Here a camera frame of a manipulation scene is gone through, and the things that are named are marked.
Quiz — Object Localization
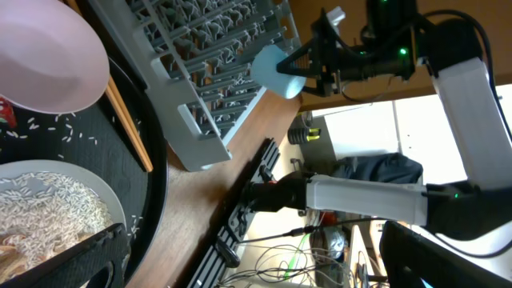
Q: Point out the red snack wrapper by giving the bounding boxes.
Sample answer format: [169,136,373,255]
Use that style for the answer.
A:
[0,96,18,128]

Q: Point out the grey plate with rice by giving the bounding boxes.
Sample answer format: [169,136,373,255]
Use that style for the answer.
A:
[1,160,126,282]

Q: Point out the black aluminium rail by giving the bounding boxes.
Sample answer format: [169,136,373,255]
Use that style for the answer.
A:
[180,138,280,288]

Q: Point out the wooden chopstick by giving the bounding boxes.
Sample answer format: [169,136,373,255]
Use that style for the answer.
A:
[106,84,154,172]
[66,0,154,173]

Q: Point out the light blue cup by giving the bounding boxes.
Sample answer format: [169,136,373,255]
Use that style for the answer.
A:
[250,45,306,99]

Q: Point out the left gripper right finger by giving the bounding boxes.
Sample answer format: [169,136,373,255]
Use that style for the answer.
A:
[379,221,511,288]

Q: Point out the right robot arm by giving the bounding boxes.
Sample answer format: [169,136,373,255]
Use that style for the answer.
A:
[244,1,511,241]

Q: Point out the right wooden chopstick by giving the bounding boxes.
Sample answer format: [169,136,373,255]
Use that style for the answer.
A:
[66,0,154,173]

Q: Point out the grey dishwasher rack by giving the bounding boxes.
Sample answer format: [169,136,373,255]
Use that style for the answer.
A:
[90,0,300,172]

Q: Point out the dark bag in background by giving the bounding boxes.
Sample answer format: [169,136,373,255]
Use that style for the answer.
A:
[330,153,423,184]

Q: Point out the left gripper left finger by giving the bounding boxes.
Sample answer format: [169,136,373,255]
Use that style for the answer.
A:
[1,223,130,288]

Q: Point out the round black serving tray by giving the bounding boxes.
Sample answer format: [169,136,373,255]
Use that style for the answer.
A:
[1,2,168,283]

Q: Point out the left wooden chopstick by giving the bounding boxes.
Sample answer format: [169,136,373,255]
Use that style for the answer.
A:
[106,84,154,172]

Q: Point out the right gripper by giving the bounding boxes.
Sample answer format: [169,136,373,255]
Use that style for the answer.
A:
[277,9,342,97]

